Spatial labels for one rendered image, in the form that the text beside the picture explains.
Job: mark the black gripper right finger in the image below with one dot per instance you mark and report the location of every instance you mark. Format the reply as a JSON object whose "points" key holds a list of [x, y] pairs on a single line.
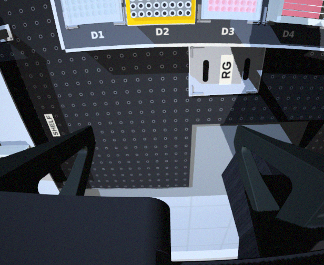
{"points": [[277, 228]]}

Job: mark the translucent white well plate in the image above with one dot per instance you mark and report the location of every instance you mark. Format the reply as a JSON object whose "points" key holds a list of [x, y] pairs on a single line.
{"points": [[77, 12]]}

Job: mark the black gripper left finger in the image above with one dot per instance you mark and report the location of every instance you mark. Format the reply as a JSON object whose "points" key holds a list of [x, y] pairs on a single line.
{"points": [[22, 171]]}

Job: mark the white well plate with pink samples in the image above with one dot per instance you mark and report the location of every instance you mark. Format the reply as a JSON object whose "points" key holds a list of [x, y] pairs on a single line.
{"points": [[231, 9]]}

